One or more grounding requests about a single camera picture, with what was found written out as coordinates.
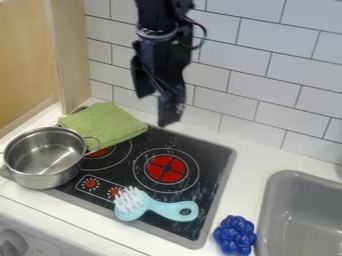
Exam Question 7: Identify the blue toy grapes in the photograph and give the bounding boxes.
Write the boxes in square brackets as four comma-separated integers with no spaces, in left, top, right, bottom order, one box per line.
[211,214,260,256]

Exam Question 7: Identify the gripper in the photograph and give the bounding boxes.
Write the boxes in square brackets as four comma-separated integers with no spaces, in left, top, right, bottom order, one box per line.
[129,22,196,128]

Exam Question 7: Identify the green cloth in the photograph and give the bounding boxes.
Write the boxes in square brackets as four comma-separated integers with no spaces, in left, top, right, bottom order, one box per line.
[57,102,150,153]

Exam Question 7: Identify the light blue brush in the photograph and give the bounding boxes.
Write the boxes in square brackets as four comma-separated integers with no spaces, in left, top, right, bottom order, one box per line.
[112,186,201,223]

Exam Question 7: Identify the toy stove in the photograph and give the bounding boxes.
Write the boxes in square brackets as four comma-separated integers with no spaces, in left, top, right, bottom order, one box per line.
[41,123,238,250]

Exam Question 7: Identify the toy sink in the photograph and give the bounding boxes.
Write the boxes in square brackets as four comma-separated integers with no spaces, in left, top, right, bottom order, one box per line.
[253,169,342,256]

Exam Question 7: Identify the silver pot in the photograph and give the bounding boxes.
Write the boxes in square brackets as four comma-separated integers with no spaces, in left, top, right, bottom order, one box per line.
[0,126,102,191]

